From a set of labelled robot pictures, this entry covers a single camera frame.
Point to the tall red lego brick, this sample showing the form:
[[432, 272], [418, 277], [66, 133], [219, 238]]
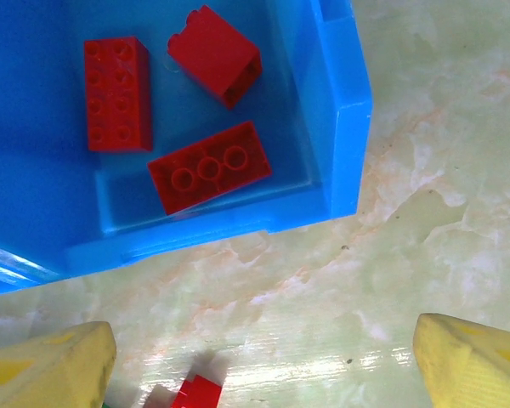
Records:
[[214, 55]]

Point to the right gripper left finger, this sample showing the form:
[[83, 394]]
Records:
[[47, 374]]

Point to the red two-by-four lego brick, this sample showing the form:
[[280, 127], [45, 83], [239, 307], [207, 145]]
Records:
[[117, 93], [210, 168]]

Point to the green lego brick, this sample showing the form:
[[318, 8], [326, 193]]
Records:
[[105, 404]]

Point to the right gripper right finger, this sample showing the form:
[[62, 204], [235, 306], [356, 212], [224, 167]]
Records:
[[476, 374]]

